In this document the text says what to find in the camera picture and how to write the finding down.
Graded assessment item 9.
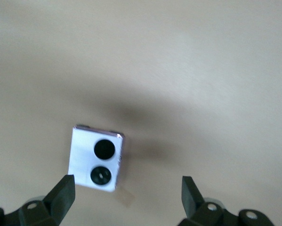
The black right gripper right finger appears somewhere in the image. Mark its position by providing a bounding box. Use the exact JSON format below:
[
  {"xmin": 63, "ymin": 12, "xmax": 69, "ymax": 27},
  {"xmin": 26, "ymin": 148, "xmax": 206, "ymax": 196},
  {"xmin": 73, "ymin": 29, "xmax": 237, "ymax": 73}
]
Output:
[{"xmin": 179, "ymin": 176, "xmax": 274, "ymax": 226}]

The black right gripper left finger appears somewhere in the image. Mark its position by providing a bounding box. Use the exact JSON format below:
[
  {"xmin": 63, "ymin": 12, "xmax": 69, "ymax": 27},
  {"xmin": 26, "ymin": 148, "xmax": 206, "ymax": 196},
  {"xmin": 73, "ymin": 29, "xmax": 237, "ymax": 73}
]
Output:
[{"xmin": 0, "ymin": 174, "xmax": 75, "ymax": 226}]

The lavender flip phone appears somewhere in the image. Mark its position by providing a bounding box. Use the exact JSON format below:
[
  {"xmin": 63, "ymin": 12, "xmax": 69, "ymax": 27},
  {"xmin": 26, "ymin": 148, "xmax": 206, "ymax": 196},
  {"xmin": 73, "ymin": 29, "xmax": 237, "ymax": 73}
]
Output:
[{"xmin": 67, "ymin": 124, "xmax": 125, "ymax": 193}]

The clear tape piece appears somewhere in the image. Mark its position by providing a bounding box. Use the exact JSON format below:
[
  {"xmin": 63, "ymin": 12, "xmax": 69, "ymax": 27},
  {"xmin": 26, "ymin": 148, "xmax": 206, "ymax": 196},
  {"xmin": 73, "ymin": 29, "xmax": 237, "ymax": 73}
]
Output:
[{"xmin": 114, "ymin": 187, "xmax": 135, "ymax": 208}]

